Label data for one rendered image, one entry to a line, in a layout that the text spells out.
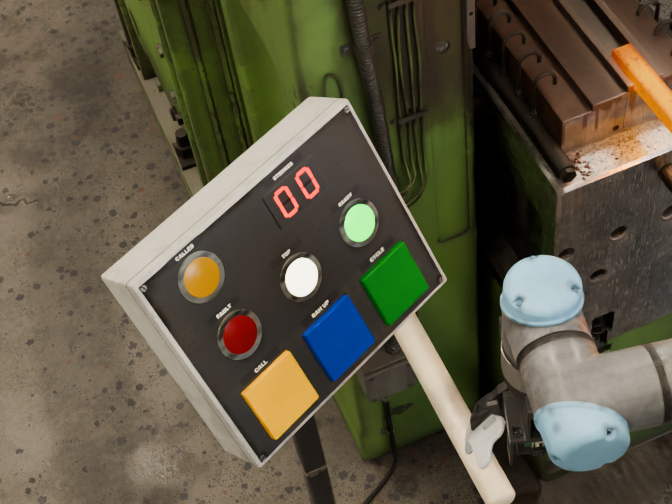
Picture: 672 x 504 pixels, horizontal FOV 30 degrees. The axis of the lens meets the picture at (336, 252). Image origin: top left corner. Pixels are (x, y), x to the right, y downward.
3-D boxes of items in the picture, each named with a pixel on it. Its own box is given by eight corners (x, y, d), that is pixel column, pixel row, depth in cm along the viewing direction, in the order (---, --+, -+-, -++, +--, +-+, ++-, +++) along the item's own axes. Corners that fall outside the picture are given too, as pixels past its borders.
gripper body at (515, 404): (506, 468, 135) (507, 413, 125) (496, 399, 140) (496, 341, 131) (578, 461, 135) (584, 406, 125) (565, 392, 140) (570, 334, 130)
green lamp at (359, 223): (383, 236, 149) (381, 213, 145) (347, 250, 148) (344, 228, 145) (373, 217, 151) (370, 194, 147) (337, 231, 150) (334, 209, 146)
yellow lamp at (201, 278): (229, 291, 137) (222, 268, 134) (189, 306, 137) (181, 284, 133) (220, 270, 139) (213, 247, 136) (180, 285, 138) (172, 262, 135)
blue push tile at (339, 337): (377, 340, 151) (349, 294, 147) (334, 382, 148) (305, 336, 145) (368, 338, 152) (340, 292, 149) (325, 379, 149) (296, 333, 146)
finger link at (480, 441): (450, 484, 141) (499, 448, 135) (445, 437, 145) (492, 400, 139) (473, 489, 143) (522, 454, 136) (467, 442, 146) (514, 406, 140)
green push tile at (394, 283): (430, 287, 155) (404, 241, 151) (390, 327, 152) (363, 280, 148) (421, 285, 156) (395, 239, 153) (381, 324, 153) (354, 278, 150)
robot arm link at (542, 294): (514, 329, 113) (490, 256, 118) (513, 391, 122) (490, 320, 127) (599, 311, 113) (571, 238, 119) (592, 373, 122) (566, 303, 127)
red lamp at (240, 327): (266, 347, 141) (261, 326, 138) (228, 363, 140) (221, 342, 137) (257, 326, 143) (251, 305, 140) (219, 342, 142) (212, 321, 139)
